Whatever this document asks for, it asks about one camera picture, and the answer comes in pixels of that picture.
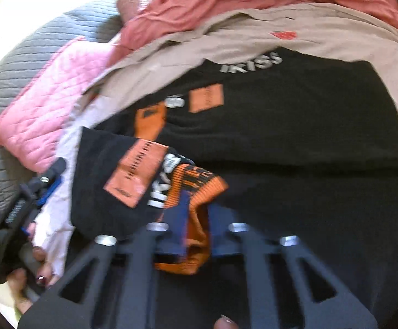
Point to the pink patterned cloth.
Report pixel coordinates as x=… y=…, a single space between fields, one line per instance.
x=128 y=5

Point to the person's left hand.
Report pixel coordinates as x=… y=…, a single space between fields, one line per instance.
x=43 y=267

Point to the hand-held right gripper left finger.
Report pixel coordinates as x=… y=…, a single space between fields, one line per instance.
x=183 y=219

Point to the black shirt orange patches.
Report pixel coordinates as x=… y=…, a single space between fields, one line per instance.
x=288 y=144

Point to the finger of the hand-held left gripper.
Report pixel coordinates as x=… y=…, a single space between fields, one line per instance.
x=48 y=188

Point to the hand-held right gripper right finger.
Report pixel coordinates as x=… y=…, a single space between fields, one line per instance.
x=221 y=236

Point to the black pants orange waistband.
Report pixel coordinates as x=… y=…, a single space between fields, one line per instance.
x=96 y=178

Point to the pale pink cloth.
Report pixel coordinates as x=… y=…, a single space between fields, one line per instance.
x=65 y=164

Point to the grey quilted blanket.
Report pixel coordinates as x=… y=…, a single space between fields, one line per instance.
x=24 y=51

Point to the pink quilted pillow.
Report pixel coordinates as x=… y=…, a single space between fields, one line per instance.
x=41 y=102

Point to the person's right hand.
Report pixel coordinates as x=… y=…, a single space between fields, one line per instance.
x=224 y=322

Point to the beige strawberry print blanket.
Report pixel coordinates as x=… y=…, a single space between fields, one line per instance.
x=322 y=24

